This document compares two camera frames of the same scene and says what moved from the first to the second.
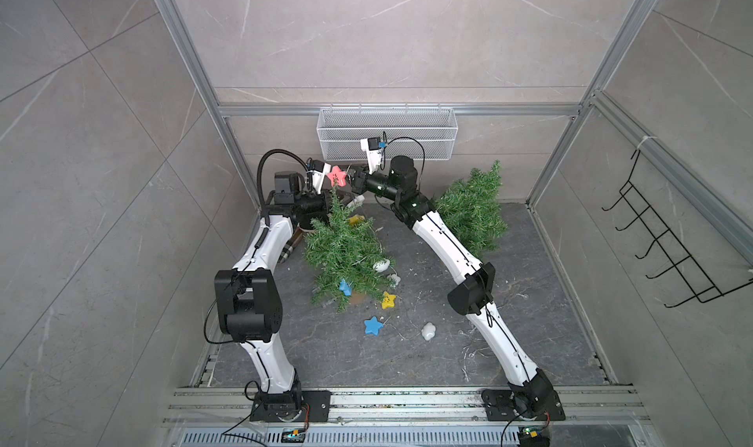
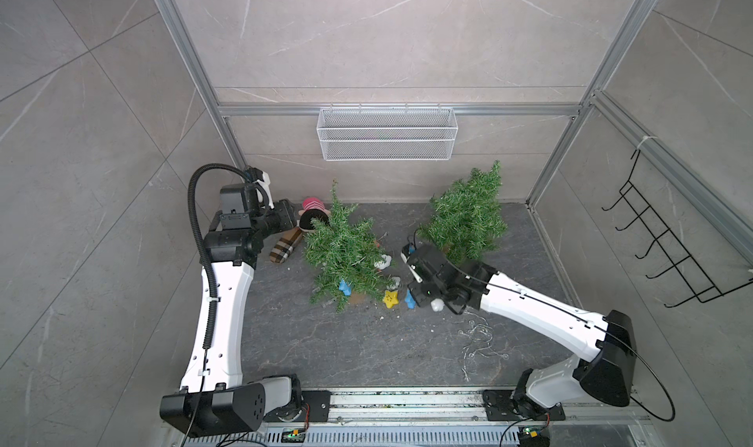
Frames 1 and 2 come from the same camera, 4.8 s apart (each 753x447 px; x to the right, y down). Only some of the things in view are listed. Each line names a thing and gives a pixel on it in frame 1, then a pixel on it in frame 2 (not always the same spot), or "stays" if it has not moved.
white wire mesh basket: [426, 133] stays
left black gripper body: [310, 206] -> [277, 221]
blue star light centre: [373, 326] -> [409, 299]
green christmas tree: [473, 209] stays
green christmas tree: [346, 252] stays
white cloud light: [428, 330] -> [437, 305]
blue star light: [346, 288] stays
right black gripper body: [382, 186] -> [423, 293]
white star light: [393, 279] stays
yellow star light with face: [389, 300] stays
